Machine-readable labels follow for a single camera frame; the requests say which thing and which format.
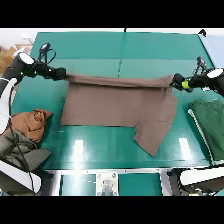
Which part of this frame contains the grey-green garment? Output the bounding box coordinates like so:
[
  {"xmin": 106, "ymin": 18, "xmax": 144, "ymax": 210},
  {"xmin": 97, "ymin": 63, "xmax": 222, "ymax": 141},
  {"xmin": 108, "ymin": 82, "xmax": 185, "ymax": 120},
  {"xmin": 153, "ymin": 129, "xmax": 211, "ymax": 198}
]
[{"xmin": 0, "ymin": 130, "xmax": 53, "ymax": 173}]

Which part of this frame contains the dark green garment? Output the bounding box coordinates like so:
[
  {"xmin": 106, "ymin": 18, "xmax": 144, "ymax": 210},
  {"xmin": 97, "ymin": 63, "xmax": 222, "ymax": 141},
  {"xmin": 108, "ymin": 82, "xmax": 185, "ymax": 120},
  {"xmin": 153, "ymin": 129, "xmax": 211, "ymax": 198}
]
[{"xmin": 187, "ymin": 98, "xmax": 224, "ymax": 165}]

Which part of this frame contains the silver frame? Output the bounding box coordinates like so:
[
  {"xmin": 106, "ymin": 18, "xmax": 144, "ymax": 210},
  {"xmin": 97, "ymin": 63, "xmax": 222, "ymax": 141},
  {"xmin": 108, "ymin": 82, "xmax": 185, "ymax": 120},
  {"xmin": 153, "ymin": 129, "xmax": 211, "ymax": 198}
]
[{"xmin": 45, "ymin": 167, "xmax": 174, "ymax": 197}]

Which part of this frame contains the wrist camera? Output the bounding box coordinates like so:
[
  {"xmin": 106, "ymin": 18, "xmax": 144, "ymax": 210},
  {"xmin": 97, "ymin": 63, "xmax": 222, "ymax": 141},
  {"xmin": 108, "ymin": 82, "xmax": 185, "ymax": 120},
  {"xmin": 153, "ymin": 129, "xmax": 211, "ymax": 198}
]
[
  {"xmin": 193, "ymin": 56, "xmax": 208, "ymax": 76},
  {"xmin": 37, "ymin": 42, "xmax": 57, "ymax": 65}
]

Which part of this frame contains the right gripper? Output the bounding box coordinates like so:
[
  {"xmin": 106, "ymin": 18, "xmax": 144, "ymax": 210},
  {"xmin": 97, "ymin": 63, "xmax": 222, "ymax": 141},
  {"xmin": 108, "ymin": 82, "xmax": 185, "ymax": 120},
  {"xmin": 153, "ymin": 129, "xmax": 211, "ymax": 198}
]
[{"xmin": 171, "ymin": 73, "xmax": 186, "ymax": 90}]

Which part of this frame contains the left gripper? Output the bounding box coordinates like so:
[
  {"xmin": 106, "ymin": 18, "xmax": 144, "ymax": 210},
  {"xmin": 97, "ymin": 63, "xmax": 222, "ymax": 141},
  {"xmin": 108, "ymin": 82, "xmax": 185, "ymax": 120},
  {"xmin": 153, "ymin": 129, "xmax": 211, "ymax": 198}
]
[{"xmin": 53, "ymin": 67, "xmax": 68, "ymax": 81}]

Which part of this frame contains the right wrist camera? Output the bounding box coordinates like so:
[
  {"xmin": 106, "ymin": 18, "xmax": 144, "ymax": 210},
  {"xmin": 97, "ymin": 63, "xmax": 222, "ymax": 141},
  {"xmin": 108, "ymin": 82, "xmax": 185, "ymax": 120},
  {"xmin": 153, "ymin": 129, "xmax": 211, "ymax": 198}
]
[{"xmin": 193, "ymin": 56, "xmax": 208, "ymax": 76}]

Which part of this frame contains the brown T-shirt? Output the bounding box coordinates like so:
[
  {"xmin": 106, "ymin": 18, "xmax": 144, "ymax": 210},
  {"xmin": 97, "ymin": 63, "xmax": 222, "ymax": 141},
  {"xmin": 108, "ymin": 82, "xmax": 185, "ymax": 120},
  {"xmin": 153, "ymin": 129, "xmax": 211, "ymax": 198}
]
[{"xmin": 60, "ymin": 73, "xmax": 179, "ymax": 157}]

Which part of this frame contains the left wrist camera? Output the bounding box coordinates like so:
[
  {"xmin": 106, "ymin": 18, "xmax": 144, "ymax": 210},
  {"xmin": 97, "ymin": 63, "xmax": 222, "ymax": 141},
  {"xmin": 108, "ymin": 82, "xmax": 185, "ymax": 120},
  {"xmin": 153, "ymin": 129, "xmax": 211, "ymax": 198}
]
[{"xmin": 37, "ymin": 42, "xmax": 57, "ymax": 65}]

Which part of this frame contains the orange garment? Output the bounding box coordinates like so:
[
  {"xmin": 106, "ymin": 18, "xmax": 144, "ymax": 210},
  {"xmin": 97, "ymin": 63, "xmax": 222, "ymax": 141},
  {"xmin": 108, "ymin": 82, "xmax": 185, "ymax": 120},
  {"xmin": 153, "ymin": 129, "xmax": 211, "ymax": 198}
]
[{"xmin": 2, "ymin": 108, "xmax": 54, "ymax": 144}]

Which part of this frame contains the black cable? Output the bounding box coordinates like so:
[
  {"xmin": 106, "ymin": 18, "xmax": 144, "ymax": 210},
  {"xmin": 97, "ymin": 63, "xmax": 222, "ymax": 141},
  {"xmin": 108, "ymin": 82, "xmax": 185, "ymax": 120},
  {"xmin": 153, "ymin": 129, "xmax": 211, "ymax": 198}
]
[{"xmin": 7, "ymin": 116, "xmax": 36, "ymax": 196}]

